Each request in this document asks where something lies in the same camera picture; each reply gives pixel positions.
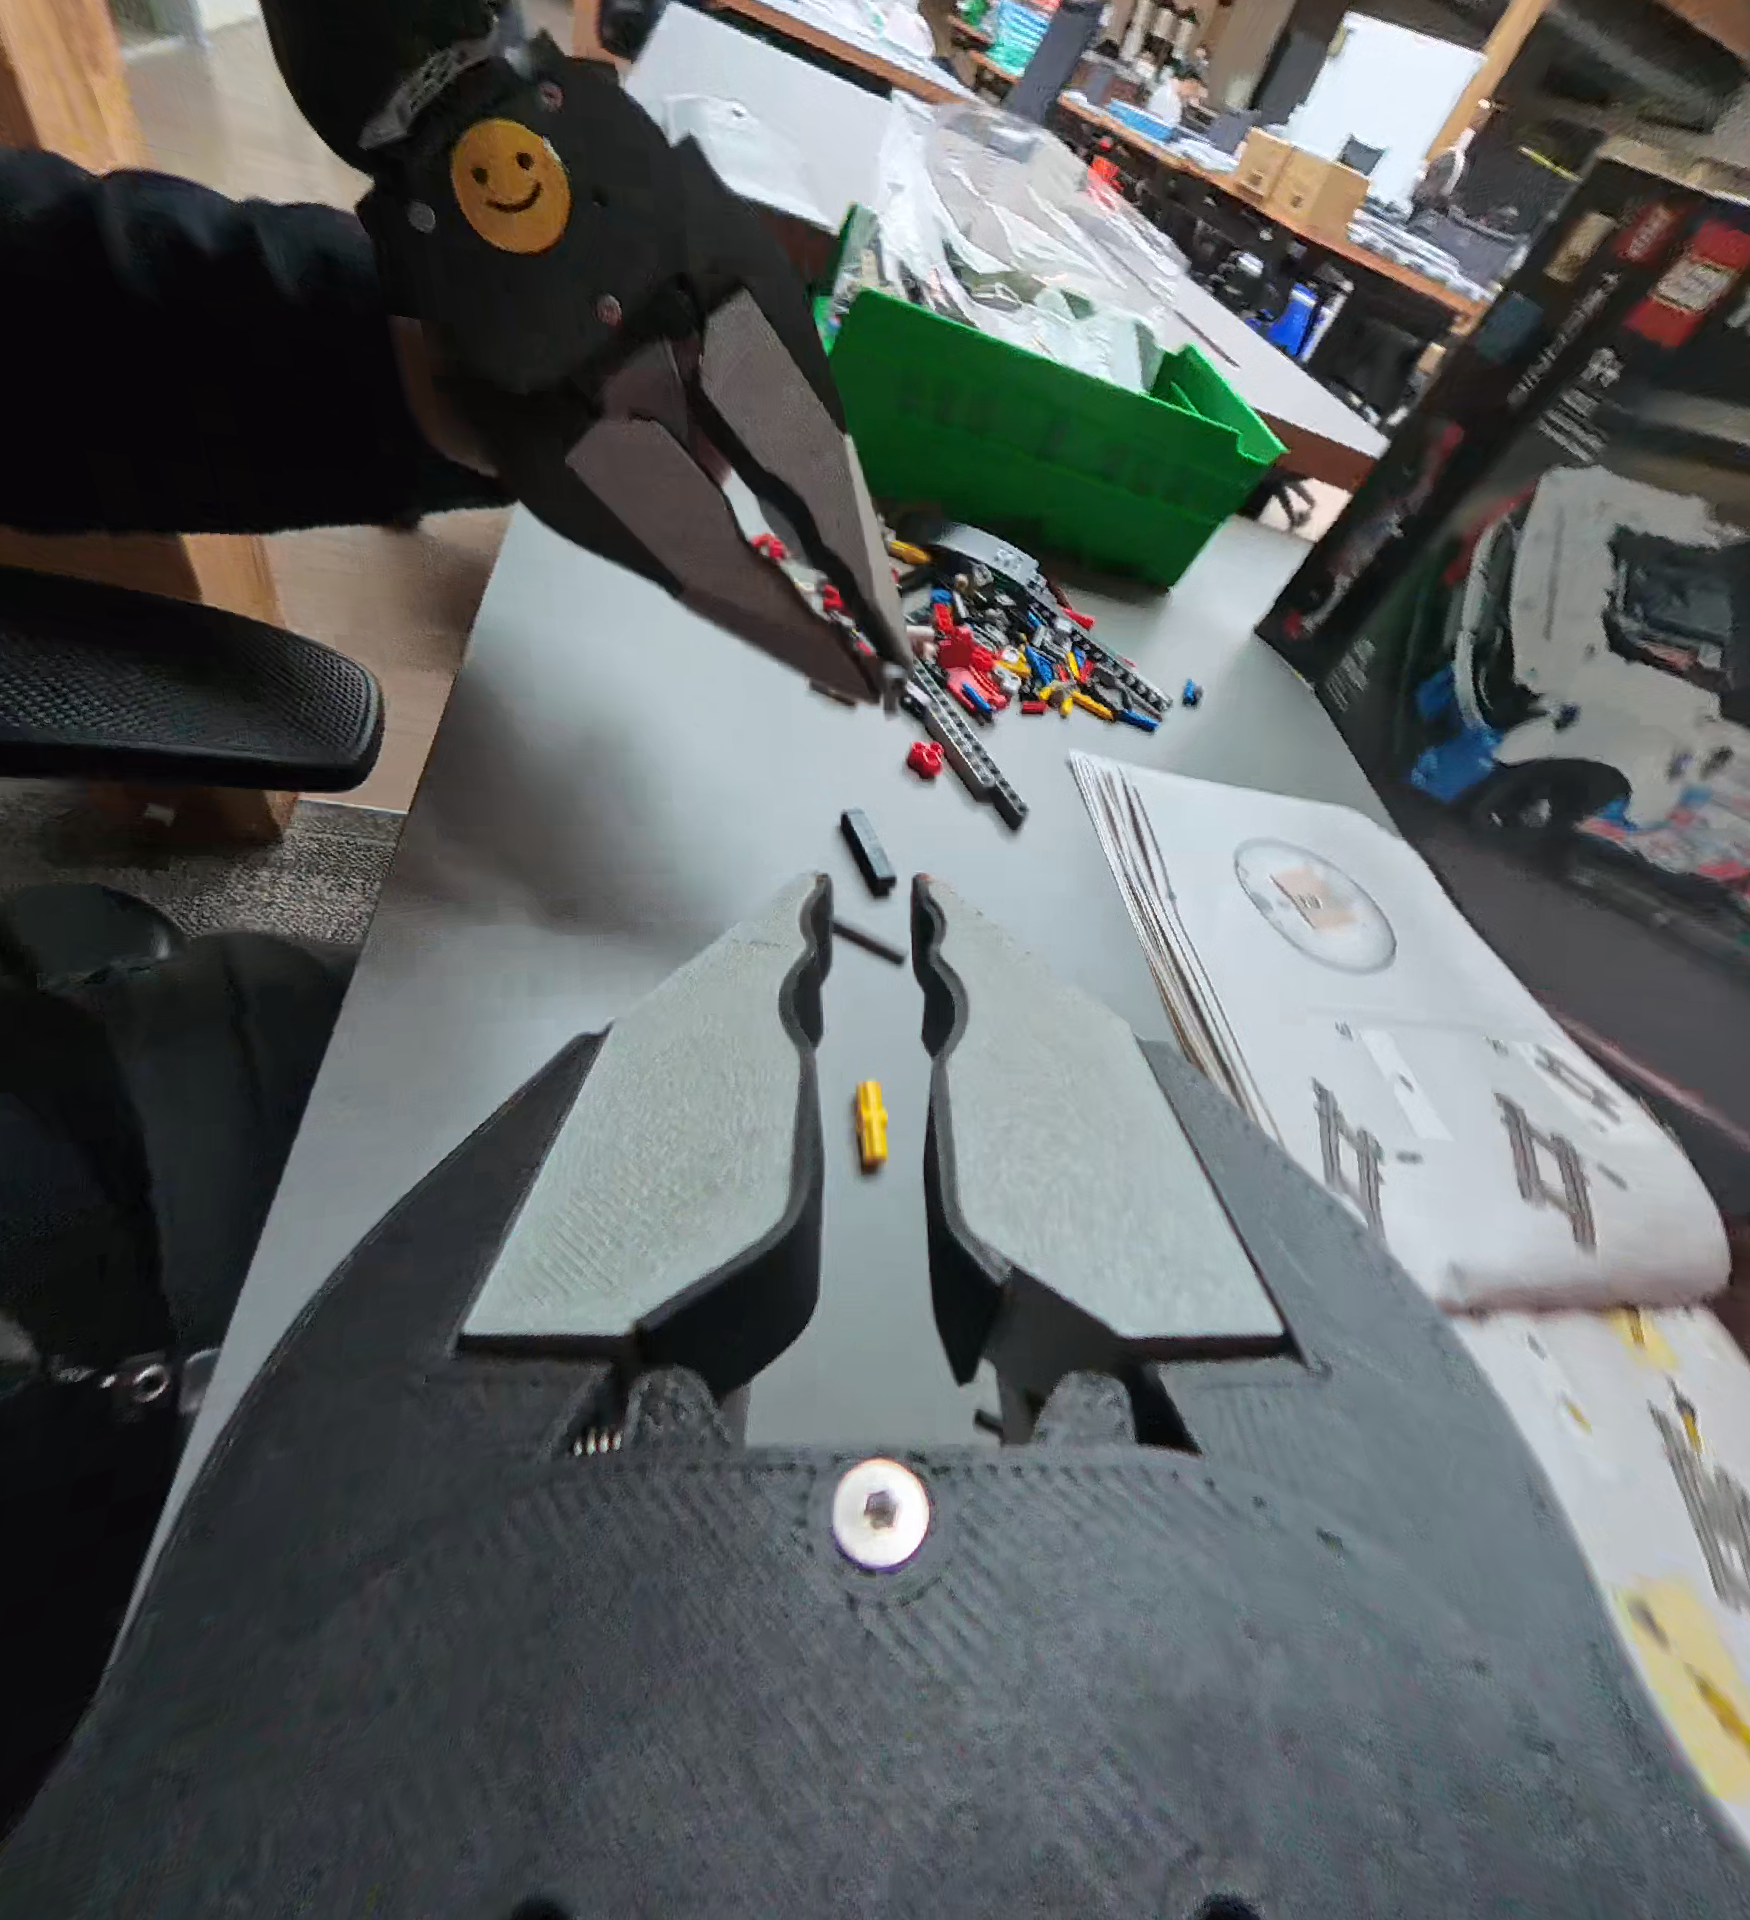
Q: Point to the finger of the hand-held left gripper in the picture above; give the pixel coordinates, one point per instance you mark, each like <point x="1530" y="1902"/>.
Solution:
<point x="695" y="514"/>
<point x="799" y="433"/>

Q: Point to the person's left forearm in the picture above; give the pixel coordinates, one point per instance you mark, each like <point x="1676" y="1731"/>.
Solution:
<point x="137" y="348"/>

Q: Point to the lego instruction booklet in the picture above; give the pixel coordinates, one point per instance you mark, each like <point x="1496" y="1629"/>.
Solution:
<point x="1415" y="1052"/>

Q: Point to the cardboard box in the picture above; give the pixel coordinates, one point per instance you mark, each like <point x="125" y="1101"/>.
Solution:
<point x="1303" y="175"/>

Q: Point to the green plastic bin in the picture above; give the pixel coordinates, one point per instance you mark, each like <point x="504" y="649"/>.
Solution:
<point x="1021" y="451"/>

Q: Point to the cluttered wooden workbench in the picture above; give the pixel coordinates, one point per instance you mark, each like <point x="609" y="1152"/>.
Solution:
<point x="1415" y="258"/>

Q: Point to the person's left hand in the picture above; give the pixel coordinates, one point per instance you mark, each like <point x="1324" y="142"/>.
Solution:
<point x="472" y="428"/>

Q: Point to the lego set box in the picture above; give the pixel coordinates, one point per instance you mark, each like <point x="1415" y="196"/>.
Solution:
<point x="1566" y="451"/>

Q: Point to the short black lego beam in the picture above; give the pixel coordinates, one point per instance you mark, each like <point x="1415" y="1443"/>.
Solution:
<point x="868" y="848"/>

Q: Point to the grey background table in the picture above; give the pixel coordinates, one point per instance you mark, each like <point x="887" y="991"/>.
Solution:
<point x="788" y="134"/>

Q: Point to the yellow lego axle pin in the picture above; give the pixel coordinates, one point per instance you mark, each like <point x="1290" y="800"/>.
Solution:
<point x="873" y="1123"/>

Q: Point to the clear plastic bags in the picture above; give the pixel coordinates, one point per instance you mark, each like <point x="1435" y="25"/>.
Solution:
<point x="1021" y="258"/>

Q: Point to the red lego connector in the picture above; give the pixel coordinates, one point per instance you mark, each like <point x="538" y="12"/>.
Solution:
<point x="925" y="761"/>

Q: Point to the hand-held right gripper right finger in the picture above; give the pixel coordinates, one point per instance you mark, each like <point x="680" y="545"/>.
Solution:
<point x="1086" y="1169"/>

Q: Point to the dark brown axle rod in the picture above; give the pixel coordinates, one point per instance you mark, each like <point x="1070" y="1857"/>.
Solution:
<point x="868" y="940"/>

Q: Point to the pile of lego pieces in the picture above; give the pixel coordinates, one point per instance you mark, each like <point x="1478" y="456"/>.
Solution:
<point x="1021" y="644"/>

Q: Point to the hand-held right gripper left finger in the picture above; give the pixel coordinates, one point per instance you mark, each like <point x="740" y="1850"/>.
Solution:
<point x="670" y="1169"/>

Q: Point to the long dark grey lego beam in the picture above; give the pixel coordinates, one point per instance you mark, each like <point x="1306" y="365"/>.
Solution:
<point x="975" y="752"/>

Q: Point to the black chair armrest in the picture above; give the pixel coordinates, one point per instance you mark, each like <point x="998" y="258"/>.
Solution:
<point x="107" y="692"/>

